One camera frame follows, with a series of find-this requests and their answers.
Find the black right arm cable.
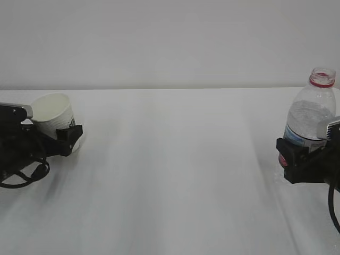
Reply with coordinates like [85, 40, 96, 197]
[328, 180, 340, 236]

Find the white paper cup green logo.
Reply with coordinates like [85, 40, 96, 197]
[30, 93, 79, 153]

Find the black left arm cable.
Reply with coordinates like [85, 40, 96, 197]
[0, 158, 50, 189]

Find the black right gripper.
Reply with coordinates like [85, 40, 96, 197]
[276, 138, 339, 191]

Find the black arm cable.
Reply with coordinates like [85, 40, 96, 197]
[0, 158, 50, 189]
[328, 180, 340, 236]

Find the clear plastic water bottle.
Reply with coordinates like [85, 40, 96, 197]
[283, 67, 336, 152]

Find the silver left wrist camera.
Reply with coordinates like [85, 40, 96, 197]
[0, 103, 33, 123]

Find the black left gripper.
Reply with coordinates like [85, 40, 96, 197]
[1, 122, 83, 181]

